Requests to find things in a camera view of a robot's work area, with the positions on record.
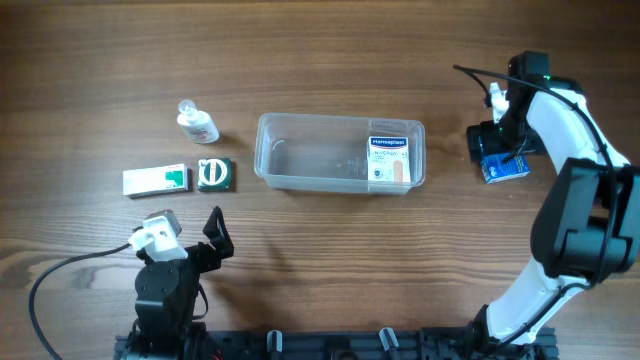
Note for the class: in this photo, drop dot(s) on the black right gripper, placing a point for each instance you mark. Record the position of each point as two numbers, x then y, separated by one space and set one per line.
489 144

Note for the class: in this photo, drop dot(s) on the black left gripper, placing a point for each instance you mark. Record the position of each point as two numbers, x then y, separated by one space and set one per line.
203 255

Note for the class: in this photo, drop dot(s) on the blue medicine box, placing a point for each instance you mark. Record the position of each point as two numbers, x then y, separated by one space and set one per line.
500 167

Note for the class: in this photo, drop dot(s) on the white green medicine box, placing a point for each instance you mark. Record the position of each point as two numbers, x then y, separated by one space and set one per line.
155 180

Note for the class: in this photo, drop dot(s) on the white Hansaplast plaster box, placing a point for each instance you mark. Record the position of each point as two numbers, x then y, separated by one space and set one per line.
388 159

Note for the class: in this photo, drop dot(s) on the clear plastic container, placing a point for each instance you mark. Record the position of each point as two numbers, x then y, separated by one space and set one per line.
329 153

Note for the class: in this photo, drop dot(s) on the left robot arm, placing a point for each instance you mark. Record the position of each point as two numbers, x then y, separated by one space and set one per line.
167 287

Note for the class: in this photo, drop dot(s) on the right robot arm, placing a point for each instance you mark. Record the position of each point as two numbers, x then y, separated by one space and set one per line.
588 226

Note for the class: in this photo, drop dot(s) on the green round-logo box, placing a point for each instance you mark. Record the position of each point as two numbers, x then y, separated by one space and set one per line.
214 175

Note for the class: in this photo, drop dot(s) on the white hand sanitizer bottle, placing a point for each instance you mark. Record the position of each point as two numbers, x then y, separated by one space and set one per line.
197 125

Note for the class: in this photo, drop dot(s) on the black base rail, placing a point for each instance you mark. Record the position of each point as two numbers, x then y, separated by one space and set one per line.
427 343

